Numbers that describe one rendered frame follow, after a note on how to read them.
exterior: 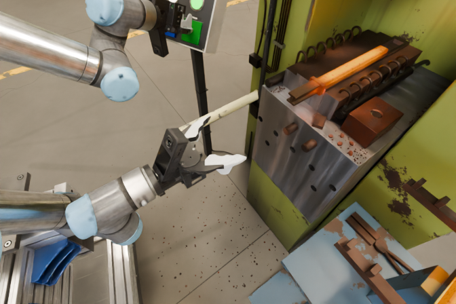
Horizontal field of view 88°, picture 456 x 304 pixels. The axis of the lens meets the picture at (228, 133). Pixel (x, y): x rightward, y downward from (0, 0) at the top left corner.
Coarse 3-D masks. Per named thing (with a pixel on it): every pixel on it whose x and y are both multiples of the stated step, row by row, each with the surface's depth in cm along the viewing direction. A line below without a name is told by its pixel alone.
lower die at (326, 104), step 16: (368, 32) 88; (336, 48) 81; (352, 48) 80; (368, 48) 80; (400, 48) 79; (416, 48) 79; (304, 64) 76; (320, 64) 74; (336, 64) 74; (368, 64) 72; (288, 80) 76; (304, 80) 70; (352, 80) 69; (320, 96) 68; (336, 96) 64; (352, 96) 67; (320, 112) 71
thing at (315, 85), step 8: (376, 48) 76; (384, 48) 76; (360, 56) 73; (368, 56) 73; (376, 56) 74; (344, 64) 71; (352, 64) 71; (360, 64) 71; (328, 72) 69; (336, 72) 69; (344, 72) 69; (312, 80) 66; (320, 80) 66; (328, 80) 66; (336, 80) 68; (296, 88) 64; (304, 88) 64; (312, 88) 64; (320, 88) 65; (296, 96) 62; (304, 96) 65; (296, 104) 64
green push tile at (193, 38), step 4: (192, 20) 81; (192, 24) 82; (196, 24) 81; (200, 24) 81; (196, 28) 82; (200, 28) 81; (192, 32) 83; (196, 32) 82; (200, 32) 81; (184, 36) 84; (188, 36) 84; (192, 36) 83; (196, 36) 82; (184, 40) 85; (188, 40) 84; (192, 40) 83; (196, 40) 83; (196, 44) 83
